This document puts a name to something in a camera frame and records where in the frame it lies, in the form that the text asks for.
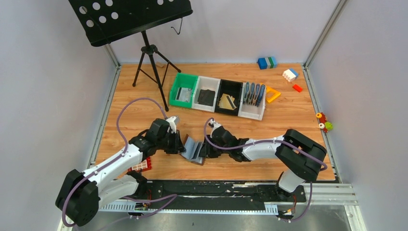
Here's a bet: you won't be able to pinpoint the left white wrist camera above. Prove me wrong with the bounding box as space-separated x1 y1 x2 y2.
166 116 180 133

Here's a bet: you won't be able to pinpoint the black plastic bin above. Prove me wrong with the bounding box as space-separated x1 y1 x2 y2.
215 79 243 116

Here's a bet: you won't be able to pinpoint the white blue toy block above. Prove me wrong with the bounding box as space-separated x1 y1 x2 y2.
282 68 299 82

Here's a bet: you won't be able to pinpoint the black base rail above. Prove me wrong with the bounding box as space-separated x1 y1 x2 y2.
128 180 306 212

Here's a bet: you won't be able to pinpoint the silver cards in green bin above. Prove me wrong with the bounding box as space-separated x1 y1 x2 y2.
175 87 192 103

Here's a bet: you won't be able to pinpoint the black music stand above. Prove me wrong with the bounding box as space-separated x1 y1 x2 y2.
69 0 193 111

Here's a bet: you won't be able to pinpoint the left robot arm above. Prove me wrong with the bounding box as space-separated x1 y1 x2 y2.
55 116 185 226

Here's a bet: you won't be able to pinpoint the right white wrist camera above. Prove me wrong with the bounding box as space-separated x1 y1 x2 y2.
208 119 222 131

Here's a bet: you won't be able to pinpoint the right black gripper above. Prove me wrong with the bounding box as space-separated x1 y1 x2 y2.
198 135 230 158

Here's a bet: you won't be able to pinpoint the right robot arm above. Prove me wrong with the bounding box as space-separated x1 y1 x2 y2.
204 125 328 201

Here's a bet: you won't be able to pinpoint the purple cable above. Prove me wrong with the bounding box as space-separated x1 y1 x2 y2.
61 97 178 230
203 117 328 223

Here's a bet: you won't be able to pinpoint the red green toy car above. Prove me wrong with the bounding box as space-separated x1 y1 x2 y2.
316 112 333 133

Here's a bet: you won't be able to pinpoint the yellow plastic frame block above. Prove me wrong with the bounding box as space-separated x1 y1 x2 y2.
260 83 281 103

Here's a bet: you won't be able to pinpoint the red white toy brick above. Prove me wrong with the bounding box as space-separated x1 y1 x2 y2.
128 158 152 172

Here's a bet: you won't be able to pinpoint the blue card holder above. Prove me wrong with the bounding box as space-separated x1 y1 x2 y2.
243 82 266 107

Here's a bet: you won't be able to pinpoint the small red toy brick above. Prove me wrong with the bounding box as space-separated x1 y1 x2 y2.
293 84 303 92

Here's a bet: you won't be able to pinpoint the white plastic bin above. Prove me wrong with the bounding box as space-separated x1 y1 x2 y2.
191 76 221 112

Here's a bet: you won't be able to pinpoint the green plastic bin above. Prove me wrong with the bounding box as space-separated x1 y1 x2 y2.
169 73 198 108

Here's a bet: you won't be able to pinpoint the blue green block stack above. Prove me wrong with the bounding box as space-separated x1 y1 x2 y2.
257 56 278 70

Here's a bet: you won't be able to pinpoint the brown leather card holder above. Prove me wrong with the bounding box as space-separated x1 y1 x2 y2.
180 135 204 166

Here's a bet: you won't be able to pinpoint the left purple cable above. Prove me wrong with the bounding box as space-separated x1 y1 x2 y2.
61 97 178 230

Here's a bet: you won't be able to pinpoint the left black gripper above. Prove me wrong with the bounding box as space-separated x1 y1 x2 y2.
157 129 187 154

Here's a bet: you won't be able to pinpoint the white bin with holders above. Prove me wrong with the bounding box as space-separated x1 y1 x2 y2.
238 82 266 120

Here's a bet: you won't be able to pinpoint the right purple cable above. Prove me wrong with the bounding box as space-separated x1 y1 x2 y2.
203 117 328 223

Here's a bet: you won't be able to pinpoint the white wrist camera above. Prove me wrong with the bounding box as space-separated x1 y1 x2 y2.
166 116 180 133
208 119 222 131

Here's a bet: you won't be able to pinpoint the gold cards in black bin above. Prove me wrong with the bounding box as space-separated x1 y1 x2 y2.
218 93 237 110

